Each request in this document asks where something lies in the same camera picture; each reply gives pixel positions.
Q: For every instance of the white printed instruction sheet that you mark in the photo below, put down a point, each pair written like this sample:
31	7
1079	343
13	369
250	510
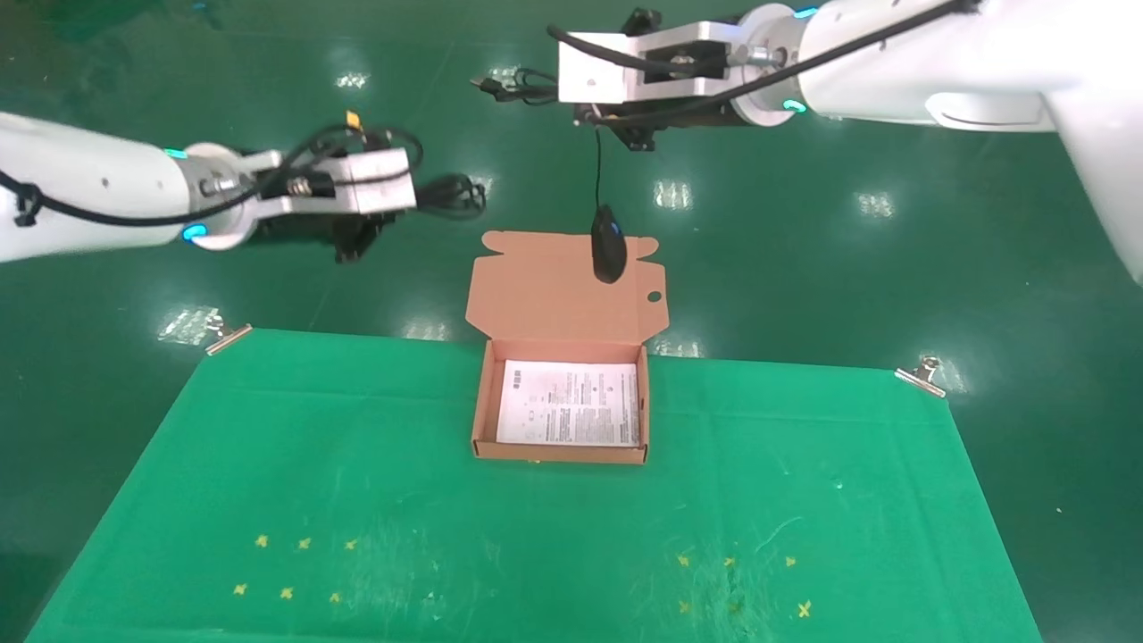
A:
567	402

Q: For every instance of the green table mat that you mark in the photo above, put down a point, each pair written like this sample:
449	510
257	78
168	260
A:
536	518

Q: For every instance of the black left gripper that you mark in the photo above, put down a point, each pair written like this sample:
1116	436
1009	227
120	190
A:
357	237

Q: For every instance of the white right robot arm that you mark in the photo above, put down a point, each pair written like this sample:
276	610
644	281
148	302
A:
982	62

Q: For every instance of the metal mat clip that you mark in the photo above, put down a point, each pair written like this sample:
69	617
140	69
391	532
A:
920	375
228	337

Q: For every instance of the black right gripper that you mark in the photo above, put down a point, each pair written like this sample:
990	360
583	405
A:
679	114

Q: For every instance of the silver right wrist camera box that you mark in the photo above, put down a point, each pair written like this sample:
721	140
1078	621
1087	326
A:
607	67

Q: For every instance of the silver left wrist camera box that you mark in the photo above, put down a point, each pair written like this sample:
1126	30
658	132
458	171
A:
375	183

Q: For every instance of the open orange cardboard box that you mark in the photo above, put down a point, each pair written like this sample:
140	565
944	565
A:
554	295

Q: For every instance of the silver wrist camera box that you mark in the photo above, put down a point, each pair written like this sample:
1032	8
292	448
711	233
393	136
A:
607	67
375	183

